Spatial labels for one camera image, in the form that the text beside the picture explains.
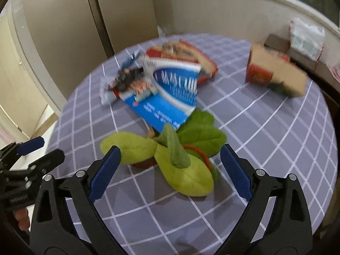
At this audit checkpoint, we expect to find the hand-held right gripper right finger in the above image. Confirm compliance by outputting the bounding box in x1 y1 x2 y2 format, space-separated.
215 143 313 255

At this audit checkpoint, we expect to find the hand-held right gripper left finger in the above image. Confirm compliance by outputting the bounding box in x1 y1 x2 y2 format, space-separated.
29 146 128 255

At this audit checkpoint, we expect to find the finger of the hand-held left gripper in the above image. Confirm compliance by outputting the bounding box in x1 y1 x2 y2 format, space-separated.
1 136 45 165
23 149 66 184

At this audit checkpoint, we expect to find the green leafy plush toy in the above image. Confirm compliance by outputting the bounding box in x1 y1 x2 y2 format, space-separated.
99 110 228 198

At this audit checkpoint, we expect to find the person's left hand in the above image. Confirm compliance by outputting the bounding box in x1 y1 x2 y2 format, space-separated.
14 207 30 231

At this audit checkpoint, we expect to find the round table, checked cloth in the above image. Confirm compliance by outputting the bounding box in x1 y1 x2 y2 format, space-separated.
44 33 338 255

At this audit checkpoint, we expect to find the cream door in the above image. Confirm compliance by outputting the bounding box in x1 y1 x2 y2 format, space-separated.
0 14 67 141

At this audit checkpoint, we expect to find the dark patterned snack bag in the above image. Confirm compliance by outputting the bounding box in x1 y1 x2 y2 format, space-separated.
99 67 145 106

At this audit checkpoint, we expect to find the blue and white box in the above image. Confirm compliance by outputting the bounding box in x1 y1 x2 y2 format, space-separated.
125 58 201 134

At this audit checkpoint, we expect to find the brown and red carton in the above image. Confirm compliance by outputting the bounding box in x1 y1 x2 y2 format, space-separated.
245 43 309 98

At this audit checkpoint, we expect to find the red flat box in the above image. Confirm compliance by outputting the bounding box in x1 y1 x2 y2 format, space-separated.
146 39 219 86

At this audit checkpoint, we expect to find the beige double-door refrigerator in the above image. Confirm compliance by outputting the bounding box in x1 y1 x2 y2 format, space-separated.
20 0 188 104

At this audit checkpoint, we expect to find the small blue tube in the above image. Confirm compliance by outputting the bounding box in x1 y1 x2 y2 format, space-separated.
122 50 142 67

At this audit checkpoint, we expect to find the pink plate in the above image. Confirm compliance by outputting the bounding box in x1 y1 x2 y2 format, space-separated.
328 64 340 82

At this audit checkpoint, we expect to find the white plastic bag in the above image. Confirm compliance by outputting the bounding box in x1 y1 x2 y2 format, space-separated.
288 18 326 62

